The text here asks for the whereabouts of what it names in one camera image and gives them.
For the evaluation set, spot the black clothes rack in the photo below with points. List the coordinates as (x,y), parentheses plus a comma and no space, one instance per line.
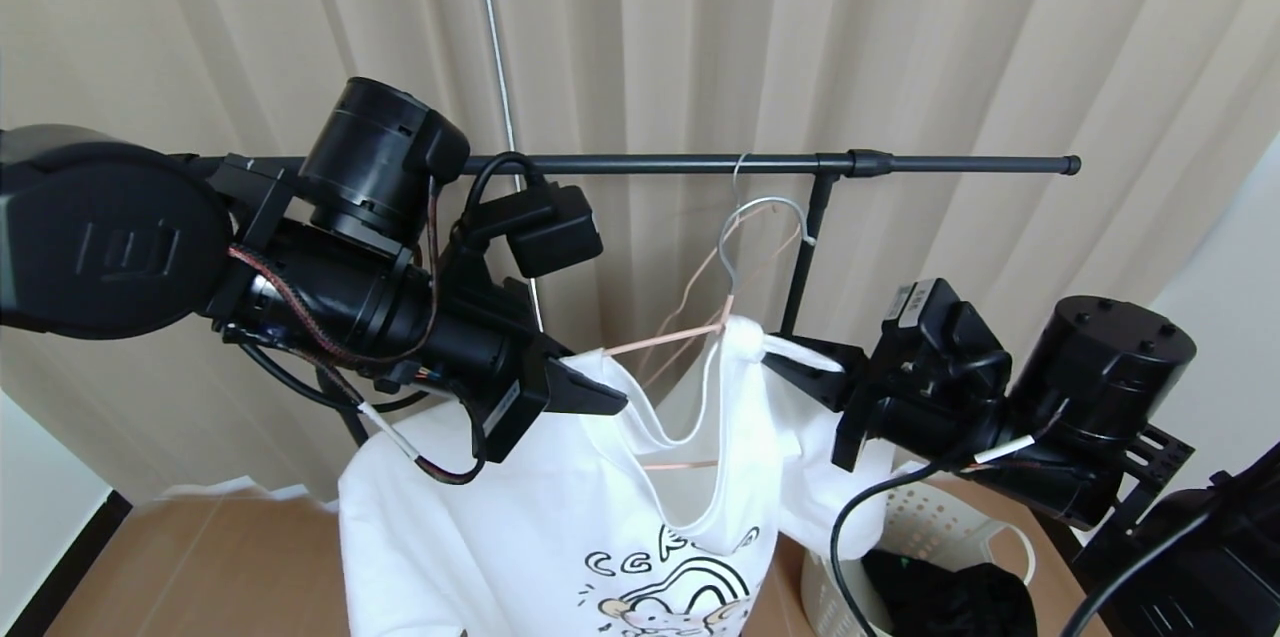
(650,163)

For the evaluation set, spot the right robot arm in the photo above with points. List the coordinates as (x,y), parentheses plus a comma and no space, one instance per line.
(1100,367)

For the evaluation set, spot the beige curtain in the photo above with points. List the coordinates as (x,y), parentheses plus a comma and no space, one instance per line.
(900,37)

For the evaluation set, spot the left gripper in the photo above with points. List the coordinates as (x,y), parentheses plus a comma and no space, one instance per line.
(470,347)

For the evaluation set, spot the white laundry basket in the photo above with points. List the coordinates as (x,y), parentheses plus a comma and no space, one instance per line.
(930,527)

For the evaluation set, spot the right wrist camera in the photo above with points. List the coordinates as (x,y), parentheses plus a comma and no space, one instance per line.
(965,357)

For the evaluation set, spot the pink clothes hanger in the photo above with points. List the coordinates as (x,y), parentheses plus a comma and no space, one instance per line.
(736,179)
(660,340)

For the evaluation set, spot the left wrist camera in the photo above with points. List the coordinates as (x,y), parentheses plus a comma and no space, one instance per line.
(555,232)

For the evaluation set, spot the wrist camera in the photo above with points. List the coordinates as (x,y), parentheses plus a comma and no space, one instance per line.
(555,232)
(965,357)

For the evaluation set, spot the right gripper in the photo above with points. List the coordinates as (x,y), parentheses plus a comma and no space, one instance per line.
(880,397)

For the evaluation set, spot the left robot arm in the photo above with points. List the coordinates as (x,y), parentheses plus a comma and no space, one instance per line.
(100,237)

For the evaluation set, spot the white printed t-shirt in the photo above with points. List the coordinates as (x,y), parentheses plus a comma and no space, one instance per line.
(560,517)

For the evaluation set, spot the black shorts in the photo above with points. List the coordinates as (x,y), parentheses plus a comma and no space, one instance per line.
(960,602)

